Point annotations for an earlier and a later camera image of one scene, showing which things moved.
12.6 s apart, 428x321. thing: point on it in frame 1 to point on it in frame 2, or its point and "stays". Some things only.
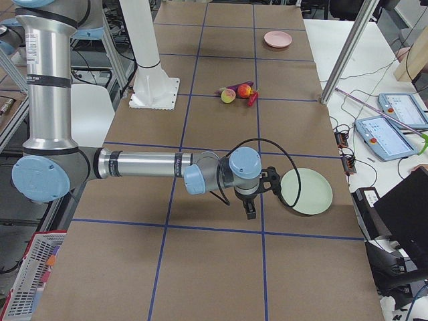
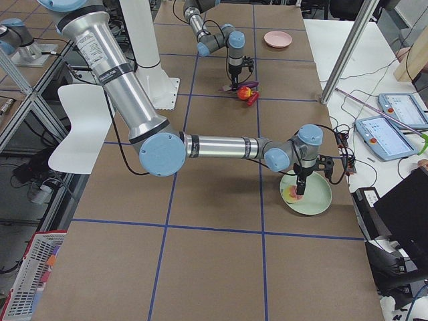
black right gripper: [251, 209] to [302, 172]
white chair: [91, 115] stays
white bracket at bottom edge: [154, 89] stays
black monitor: [404, 212] stays
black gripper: [271, 179] to [326, 163]
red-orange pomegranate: [244, 90] stays
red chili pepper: [253, 97] stays
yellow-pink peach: [228, 95] to [289, 194]
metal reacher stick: [422, 134] stays
